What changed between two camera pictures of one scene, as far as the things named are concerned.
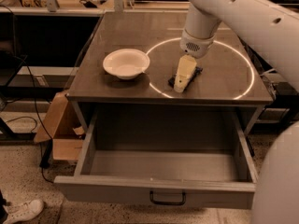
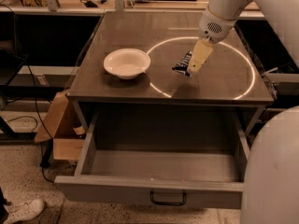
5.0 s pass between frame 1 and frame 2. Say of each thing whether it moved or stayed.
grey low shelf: stayed
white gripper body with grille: moved
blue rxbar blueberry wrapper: moved
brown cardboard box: stayed
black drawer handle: stayed
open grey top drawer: stayed
